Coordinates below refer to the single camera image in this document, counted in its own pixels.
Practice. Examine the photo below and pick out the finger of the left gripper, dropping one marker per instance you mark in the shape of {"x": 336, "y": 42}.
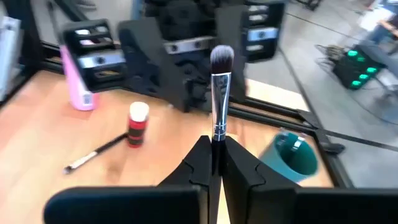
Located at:
{"x": 239, "y": 31}
{"x": 149, "y": 68}

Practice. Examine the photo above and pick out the small maroon paint bottle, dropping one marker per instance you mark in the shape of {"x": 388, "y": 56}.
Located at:
{"x": 136, "y": 130}

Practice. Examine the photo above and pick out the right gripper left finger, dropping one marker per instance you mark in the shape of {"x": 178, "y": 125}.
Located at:
{"x": 140, "y": 205}

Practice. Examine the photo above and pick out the person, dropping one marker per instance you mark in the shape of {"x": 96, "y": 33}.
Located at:
{"x": 381, "y": 31}

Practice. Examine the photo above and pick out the silver metal frame bracket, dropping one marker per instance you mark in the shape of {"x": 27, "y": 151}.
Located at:
{"x": 9, "y": 46}

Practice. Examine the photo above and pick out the large pink paint bottle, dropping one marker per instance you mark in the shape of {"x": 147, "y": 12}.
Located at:
{"x": 81, "y": 96}

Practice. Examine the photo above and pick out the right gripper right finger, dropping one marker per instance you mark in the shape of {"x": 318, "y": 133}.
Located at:
{"x": 295, "y": 205}

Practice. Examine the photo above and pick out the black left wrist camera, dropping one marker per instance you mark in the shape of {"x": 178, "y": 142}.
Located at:
{"x": 180, "y": 18}

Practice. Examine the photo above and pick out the black device green lights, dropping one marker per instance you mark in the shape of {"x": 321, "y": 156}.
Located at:
{"x": 348, "y": 71}

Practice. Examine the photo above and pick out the teal green plastic cup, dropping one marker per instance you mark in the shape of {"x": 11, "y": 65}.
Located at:
{"x": 280, "y": 168}

